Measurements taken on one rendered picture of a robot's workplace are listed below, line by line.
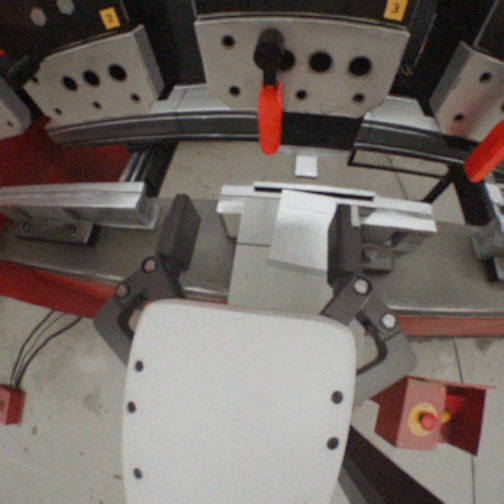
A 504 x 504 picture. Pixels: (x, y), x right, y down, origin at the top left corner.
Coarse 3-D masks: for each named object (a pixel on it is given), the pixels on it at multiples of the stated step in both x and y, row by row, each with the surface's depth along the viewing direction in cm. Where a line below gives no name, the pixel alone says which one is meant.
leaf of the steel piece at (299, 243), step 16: (288, 208) 36; (288, 224) 34; (304, 224) 34; (320, 224) 34; (272, 240) 34; (288, 240) 33; (304, 240) 33; (320, 240) 33; (272, 256) 33; (288, 256) 32; (304, 256) 32; (320, 256) 32; (304, 272) 32; (320, 272) 30
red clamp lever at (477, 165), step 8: (496, 128) 14; (488, 136) 15; (496, 136) 14; (480, 144) 16; (488, 144) 15; (496, 144) 14; (472, 152) 17; (480, 152) 16; (488, 152) 15; (496, 152) 14; (472, 160) 17; (480, 160) 16; (488, 160) 15; (496, 160) 15; (464, 168) 18; (472, 168) 17; (480, 168) 16; (488, 168) 16; (472, 176) 18; (480, 176) 17
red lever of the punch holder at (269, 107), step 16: (272, 32) 12; (256, 48) 12; (272, 48) 11; (256, 64) 12; (272, 64) 12; (272, 80) 14; (272, 96) 15; (272, 112) 16; (272, 128) 17; (272, 144) 19
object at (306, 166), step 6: (300, 156) 39; (306, 156) 39; (312, 156) 39; (300, 162) 39; (306, 162) 39; (312, 162) 39; (300, 168) 38; (306, 168) 38; (312, 168) 38; (300, 174) 38; (306, 174) 38; (312, 174) 38
